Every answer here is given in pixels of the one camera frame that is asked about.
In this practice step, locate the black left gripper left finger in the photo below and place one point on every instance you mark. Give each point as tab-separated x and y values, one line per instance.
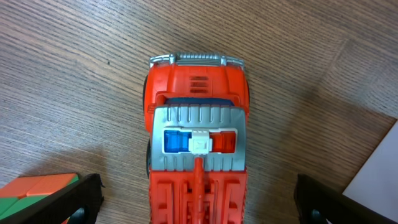
79	202

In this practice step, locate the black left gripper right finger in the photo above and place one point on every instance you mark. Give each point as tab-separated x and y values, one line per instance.
319	204

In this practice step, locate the colourful puzzle cube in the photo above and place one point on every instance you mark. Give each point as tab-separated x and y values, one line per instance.
23	192

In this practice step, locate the red toy fire truck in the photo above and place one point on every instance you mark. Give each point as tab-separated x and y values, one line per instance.
196	110

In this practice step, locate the white cardboard box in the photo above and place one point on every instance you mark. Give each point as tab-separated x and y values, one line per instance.
375	184

